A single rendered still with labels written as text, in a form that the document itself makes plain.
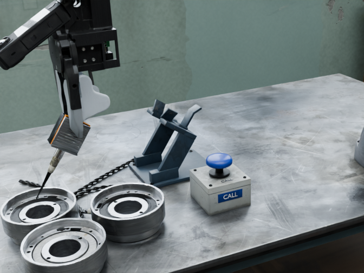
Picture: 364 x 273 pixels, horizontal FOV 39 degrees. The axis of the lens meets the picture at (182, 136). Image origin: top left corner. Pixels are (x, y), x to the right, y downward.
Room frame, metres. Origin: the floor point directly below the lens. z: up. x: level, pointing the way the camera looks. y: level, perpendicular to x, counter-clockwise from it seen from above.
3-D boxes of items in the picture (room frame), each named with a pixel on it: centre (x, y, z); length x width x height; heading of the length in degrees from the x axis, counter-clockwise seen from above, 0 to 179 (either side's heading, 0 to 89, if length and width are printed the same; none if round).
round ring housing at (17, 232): (0.64, 0.21, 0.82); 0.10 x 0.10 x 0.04
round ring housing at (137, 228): (0.64, 0.08, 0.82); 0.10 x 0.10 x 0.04
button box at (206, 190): (0.70, -0.06, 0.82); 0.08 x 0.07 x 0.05; 111
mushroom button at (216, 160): (0.69, -0.05, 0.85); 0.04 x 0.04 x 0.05
